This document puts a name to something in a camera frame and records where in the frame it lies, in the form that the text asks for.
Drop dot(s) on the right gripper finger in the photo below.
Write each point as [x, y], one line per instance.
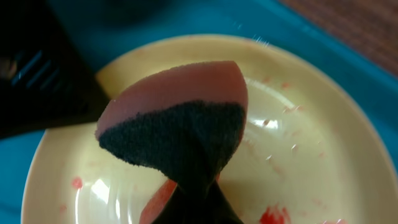
[44, 81]

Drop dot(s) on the pink and black sponge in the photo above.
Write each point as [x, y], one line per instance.
[186, 122]

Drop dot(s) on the green rimmed plate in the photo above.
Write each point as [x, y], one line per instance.
[308, 155]

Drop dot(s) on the teal plastic serving tray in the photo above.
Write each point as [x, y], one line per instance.
[269, 22]

